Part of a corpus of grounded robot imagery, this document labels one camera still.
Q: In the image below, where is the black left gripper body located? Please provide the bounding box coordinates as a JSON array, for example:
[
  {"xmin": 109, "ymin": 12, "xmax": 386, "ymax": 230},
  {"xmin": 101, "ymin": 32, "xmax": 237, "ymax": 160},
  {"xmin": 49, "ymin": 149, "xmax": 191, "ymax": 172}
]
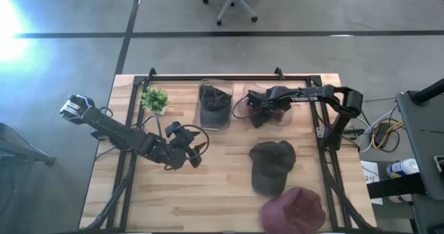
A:
[{"xmin": 166, "ymin": 128, "xmax": 203, "ymax": 169}]

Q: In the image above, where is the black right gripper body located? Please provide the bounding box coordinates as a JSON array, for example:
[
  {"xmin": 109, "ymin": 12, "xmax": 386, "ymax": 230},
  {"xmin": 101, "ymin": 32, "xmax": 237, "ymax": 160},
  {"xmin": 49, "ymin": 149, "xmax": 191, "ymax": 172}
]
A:
[{"xmin": 246, "ymin": 89, "xmax": 291, "ymax": 115}]

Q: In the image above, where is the maroon baseball cap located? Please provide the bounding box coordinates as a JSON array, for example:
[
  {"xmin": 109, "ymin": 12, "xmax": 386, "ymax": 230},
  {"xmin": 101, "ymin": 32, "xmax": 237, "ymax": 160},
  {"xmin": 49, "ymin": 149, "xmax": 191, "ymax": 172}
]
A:
[
  {"xmin": 246, "ymin": 101, "xmax": 293, "ymax": 124},
  {"xmin": 259, "ymin": 187, "xmax": 327, "ymax": 234}
]

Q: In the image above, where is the dark grey baseball cap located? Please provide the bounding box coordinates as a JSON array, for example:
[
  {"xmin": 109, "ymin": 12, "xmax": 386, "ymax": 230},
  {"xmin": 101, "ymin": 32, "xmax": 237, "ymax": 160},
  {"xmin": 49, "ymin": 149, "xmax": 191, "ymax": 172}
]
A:
[
  {"xmin": 248, "ymin": 140, "xmax": 297, "ymax": 197},
  {"xmin": 198, "ymin": 83, "xmax": 232, "ymax": 129}
]

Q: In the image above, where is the clear plastic bin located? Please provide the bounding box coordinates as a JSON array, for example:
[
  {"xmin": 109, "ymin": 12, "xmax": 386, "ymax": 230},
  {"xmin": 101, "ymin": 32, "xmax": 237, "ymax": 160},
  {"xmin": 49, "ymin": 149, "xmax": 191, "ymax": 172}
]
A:
[
  {"xmin": 241, "ymin": 82, "xmax": 295, "ymax": 127},
  {"xmin": 192, "ymin": 78, "xmax": 235, "ymax": 133}
]

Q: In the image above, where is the green plant in white pot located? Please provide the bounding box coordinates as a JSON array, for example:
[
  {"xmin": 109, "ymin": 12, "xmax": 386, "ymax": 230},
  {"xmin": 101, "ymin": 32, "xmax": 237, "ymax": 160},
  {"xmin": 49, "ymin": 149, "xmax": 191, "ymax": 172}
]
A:
[{"xmin": 139, "ymin": 86, "xmax": 170, "ymax": 116}]

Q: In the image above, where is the white paper sheet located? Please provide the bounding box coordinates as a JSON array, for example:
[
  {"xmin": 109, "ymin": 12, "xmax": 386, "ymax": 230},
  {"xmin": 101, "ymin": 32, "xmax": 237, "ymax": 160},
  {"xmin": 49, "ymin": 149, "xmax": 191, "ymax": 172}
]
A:
[{"xmin": 359, "ymin": 160, "xmax": 384, "ymax": 206}]

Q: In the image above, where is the black power adapter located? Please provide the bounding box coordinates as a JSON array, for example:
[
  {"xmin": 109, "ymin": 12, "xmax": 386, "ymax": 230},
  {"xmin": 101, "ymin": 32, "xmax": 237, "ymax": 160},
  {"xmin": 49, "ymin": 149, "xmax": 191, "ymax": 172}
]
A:
[{"xmin": 376, "ymin": 122, "xmax": 393, "ymax": 144}]

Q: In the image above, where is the white blue wipes canister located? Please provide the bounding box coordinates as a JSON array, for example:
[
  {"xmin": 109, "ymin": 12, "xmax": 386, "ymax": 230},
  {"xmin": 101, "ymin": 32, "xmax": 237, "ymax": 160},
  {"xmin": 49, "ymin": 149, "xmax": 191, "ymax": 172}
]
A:
[{"xmin": 386, "ymin": 158, "xmax": 420, "ymax": 179}]

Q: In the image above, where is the grey side desk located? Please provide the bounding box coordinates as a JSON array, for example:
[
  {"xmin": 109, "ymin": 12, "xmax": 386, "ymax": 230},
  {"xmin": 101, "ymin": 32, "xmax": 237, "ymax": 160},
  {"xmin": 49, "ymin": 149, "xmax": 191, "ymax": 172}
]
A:
[{"xmin": 395, "ymin": 90, "xmax": 444, "ymax": 234}]

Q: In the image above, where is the black pole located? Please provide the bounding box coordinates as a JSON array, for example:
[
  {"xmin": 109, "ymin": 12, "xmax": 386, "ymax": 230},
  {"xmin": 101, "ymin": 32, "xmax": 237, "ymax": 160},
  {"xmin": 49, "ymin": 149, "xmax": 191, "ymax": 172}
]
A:
[{"xmin": 411, "ymin": 78, "xmax": 444, "ymax": 106}]

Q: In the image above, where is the dark grey stand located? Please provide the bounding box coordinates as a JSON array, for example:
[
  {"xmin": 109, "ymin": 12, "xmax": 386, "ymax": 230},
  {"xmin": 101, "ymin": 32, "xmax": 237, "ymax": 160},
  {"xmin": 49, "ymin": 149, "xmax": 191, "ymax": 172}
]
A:
[{"xmin": 0, "ymin": 122, "xmax": 57, "ymax": 167}]

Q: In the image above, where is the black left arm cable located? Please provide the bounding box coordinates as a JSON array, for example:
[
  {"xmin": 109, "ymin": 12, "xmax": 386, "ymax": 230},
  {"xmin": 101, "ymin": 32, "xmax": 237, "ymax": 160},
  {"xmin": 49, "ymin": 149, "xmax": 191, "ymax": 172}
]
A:
[{"xmin": 182, "ymin": 124, "xmax": 211, "ymax": 162}]

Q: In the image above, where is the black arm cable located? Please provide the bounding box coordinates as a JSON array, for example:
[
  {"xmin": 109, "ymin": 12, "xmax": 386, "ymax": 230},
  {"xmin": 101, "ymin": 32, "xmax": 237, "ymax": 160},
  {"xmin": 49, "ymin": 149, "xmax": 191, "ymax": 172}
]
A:
[
  {"xmin": 182, "ymin": 124, "xmax": 211, "ymax": 162},
  {"xmin": 231, "ymin": 94, "xmax": 250, "ymax": 120}
]

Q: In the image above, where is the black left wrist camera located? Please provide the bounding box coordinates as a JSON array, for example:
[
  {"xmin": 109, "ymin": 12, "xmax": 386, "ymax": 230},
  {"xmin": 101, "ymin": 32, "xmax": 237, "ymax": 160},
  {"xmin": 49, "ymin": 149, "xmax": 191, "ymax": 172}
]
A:
[{"xmin": 164, "ymin": 121, "xmax": 182, "ymax": 137}]

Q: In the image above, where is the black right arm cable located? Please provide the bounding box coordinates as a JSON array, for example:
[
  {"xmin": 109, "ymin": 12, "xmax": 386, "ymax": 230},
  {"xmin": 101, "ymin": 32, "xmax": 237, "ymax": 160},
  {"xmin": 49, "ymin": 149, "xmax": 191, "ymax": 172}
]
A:
[{"xmin": 231, "ymin": 94, "xmax": 250, "ymax": 120}]

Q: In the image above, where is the black aluminium table frame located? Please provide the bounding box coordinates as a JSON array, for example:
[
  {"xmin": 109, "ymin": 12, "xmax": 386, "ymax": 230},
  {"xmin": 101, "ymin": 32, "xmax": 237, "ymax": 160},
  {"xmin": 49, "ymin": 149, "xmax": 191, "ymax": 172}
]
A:
[{"xmin": 85, "ymin": 67, "xmax": 375, "ymax": 234}]

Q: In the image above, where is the yellow cable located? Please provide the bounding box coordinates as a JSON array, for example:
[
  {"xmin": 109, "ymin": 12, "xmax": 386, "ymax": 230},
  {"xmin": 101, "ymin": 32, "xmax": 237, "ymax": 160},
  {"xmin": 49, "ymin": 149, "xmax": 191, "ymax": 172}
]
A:
[{"xmin": 370, "ymin": 119, "xmax": 406, "ymax": 151}]

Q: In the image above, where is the white cable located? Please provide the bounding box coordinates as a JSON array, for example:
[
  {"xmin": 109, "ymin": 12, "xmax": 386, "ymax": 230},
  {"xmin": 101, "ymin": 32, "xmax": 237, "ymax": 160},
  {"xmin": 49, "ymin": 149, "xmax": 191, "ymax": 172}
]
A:
[{"xmin": 357, "ymin": 105, "xmax": 398, "ymax": 153}]

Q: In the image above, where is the black strap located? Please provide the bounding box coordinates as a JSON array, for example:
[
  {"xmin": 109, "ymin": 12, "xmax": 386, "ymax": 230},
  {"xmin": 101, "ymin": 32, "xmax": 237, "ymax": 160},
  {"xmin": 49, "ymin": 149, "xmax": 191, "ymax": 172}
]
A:
[{"xmin": 366, "ymin": 173, "xmax": 427, "ymax": 199}]

